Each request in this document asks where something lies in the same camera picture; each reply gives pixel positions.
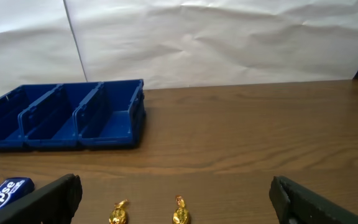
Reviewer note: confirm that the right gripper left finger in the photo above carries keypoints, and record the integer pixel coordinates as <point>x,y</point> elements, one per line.
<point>48,202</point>

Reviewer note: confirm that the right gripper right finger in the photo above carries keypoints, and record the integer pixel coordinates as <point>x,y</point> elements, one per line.
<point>303,207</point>

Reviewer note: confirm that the blue candy pack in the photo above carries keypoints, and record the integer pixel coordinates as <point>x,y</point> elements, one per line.
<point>5,193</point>

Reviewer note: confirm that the gold wrapped candy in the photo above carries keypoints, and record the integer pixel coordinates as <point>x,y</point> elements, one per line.
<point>181,214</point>
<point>118,214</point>

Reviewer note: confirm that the blue tray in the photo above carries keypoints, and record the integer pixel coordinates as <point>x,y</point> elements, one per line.
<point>113,127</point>

